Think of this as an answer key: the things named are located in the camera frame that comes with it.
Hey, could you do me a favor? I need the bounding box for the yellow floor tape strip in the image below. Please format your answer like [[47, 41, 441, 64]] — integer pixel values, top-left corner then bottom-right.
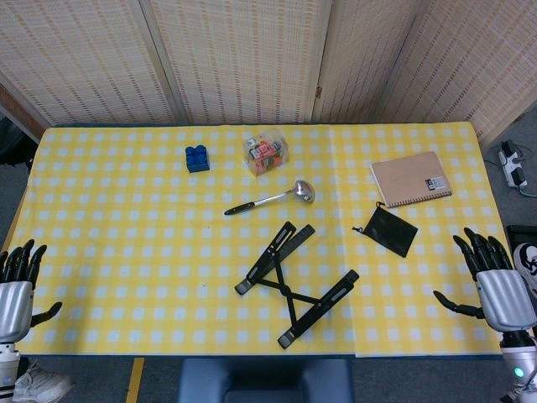
[[125, 357, 146, 403]]

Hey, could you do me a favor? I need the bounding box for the white power strip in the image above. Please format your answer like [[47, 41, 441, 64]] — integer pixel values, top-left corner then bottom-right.
[[498, 140, 529, 189]]

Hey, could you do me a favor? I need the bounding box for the black folding laptop stand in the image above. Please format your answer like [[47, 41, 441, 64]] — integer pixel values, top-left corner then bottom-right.
[[234, 221, 361, 349]]

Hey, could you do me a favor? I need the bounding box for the black and white sneaker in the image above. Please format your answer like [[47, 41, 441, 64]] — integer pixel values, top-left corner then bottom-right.
[[513, 242, 537, 301]]

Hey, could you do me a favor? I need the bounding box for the yellow checkered tablecloth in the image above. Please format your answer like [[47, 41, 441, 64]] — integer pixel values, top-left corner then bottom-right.
[[0, 121, 517, 359]]

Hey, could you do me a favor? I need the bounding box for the clear plastic box with pieces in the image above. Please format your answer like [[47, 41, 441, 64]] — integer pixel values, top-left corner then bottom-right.
[[242, 128, 291, 178]]

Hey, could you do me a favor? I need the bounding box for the black drawstring pouch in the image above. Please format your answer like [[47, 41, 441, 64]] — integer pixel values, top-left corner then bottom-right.
[[352, 201, 420, 259]]

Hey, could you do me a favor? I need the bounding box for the metal ladle with black handle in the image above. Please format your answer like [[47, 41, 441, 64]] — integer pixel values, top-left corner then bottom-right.
[[223, 180, 316, 217]]

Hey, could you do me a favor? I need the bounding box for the dark blue padded seat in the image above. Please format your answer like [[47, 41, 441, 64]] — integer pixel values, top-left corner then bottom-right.
[[176, 359, 356, 403]]

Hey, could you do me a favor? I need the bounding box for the brown spiral notebook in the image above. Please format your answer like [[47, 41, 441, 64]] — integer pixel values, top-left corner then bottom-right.
[[369, 151, 454, 209]]

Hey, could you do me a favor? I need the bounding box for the white woven screen panel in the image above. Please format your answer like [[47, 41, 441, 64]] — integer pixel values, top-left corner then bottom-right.
[[140, 0, 332, 125], [312, 0, 420, 123], [377, 0, 537, 146], [0, 0, 177, 127]]

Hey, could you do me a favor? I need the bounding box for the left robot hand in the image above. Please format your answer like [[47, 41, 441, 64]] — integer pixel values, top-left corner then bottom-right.
[[0, 238, 63, 343]]

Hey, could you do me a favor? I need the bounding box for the blue building block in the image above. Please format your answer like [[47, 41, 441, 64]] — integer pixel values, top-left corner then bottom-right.
[[185, 143, 211, 174]]

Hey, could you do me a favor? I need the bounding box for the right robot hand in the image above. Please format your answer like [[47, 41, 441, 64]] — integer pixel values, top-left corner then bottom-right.
[[433, 227, 537, 335]]

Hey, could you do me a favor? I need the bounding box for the black bulky object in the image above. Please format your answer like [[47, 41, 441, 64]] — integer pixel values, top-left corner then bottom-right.
[[0, 115, 37, 169]]

